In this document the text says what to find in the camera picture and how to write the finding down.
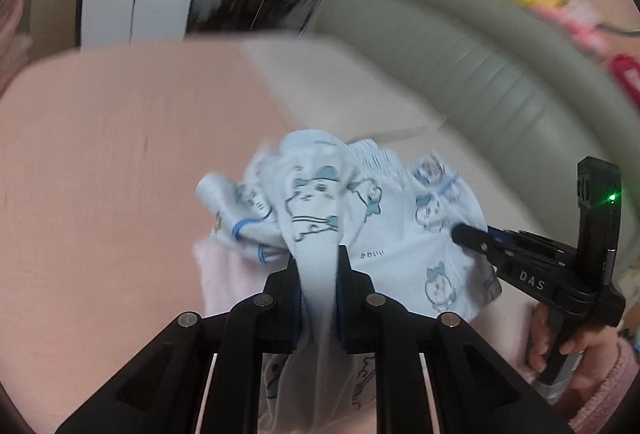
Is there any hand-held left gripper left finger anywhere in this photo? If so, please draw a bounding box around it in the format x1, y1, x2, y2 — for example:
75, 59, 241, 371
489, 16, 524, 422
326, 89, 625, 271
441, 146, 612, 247
55, 259, 303, 434

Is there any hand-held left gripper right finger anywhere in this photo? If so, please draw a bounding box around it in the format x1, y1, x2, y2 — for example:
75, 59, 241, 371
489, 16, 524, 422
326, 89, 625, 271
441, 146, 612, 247
336, 244, 586, 434

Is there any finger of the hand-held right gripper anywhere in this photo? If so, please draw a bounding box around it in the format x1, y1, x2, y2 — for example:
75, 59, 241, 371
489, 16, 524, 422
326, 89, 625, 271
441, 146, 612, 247
486, 226, 523, 247
451, 224, 498, 267

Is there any light blue printed garment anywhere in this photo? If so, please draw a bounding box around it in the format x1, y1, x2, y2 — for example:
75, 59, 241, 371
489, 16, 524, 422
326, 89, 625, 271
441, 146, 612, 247
195, 129, 503, 434

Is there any person's right forearm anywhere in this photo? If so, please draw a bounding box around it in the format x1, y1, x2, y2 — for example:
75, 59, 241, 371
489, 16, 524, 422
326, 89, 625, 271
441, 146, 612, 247
567, 331, 636, 434

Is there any person's right hand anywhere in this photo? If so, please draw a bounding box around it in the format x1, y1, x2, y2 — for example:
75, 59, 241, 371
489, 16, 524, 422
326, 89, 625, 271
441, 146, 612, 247
525, 304, 621, 395

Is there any pale pink folded garment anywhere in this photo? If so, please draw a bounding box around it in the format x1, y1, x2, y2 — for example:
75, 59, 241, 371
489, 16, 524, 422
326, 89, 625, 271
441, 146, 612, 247
192, 237, 296, 317

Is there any red plush toy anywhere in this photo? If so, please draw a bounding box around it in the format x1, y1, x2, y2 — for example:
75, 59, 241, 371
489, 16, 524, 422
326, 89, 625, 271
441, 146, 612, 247
609, 53, 640, 102

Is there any grey-green padded headboard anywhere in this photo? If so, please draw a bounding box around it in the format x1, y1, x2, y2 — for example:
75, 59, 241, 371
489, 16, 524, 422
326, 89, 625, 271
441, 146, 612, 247
305, 0, 640, 300

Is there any bed with pink sheet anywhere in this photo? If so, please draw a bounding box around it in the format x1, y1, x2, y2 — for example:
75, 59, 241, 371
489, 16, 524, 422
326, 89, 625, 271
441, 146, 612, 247
0, 32, 541, 434

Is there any pink cartoon pillow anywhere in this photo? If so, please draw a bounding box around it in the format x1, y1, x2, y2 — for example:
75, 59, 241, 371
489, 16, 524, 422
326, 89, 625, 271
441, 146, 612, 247
0, 0, 31, 80

